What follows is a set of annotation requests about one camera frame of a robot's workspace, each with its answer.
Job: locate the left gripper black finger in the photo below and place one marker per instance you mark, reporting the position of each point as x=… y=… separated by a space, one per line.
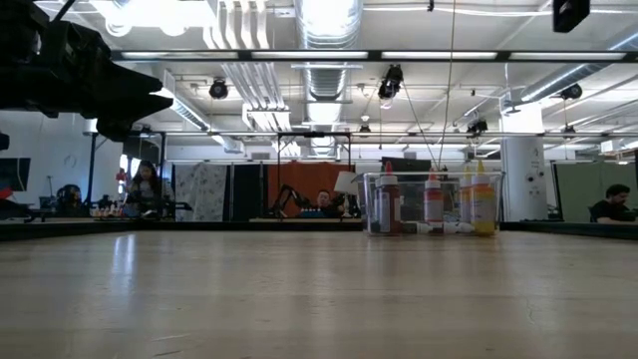
x=119 y=87
x=124 y=112

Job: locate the large dark red bottle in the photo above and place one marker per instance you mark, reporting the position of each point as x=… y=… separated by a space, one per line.
x=390 y=207

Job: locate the orange-yellow squeeze bottle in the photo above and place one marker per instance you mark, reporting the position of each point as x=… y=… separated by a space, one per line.
x=466 y=204

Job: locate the large yellow food coloring bottle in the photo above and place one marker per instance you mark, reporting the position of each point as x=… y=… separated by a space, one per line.
x=483 y=209

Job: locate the black background robot arm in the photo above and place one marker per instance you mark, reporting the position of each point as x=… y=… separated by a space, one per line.
x=291 y=197

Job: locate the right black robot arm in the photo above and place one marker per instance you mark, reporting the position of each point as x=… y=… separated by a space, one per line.
x=570 y=12

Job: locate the person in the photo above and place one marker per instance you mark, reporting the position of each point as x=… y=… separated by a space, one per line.
x=610 y=207
x=70 y=199
x=145 y=189
x=326 y=203

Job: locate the black ceiling spotlight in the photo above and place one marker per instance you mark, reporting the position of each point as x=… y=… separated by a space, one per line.
x=571 y=91
x=218 y=90

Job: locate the patterned grey curtain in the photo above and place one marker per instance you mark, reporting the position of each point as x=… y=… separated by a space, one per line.
x=199 y=187

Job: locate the orange partition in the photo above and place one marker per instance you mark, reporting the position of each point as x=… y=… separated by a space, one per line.
x=309 y=174

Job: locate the white shade lamp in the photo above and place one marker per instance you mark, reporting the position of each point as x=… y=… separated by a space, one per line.
x=346 y=182

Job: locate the black monitor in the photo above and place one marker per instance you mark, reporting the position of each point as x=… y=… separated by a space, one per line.
x=406 y=165

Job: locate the clear plastic bin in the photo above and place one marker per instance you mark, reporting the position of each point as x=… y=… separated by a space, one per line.
x=414 y=199

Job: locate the white round column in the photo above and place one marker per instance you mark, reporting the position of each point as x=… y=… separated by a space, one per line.
x=523 y=174

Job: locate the green partition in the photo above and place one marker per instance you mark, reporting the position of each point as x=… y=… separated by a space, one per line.
x=578 y=189

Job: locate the dark wall monitor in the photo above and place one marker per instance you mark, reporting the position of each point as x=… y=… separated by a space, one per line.
x=14 y=174

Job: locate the black overhead frame beam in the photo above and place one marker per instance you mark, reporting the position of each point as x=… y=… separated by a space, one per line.
x=324 y=55

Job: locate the silver ventilation duct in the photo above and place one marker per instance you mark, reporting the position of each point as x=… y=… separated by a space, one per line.
x=326 y=30

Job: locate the black hanging camera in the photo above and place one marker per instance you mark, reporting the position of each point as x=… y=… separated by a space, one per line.
x=391 y=82

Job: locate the black mounted camera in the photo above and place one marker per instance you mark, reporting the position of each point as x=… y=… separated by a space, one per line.
x=477 y=127

